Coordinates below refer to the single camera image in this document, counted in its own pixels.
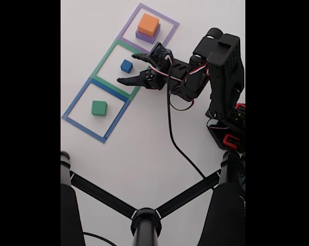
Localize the small blue cube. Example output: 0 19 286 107
120 59 133 74

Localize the purple square block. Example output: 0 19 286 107
136 23 161 45

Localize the orange square block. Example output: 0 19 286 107
138 13 160 36

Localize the green cube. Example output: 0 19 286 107
91 100 108 116

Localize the red table clamp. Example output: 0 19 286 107
222 133 241 151

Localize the servo wire bundle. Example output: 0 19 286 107
148 57 211 111

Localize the green tape square frame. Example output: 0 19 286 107
90 38 151 101

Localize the purple tape square frame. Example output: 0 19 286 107
118 2 180 54

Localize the blue tape square frame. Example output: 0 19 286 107
61 78 131 144

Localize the black camera tripod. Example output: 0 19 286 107
61 151 246 246

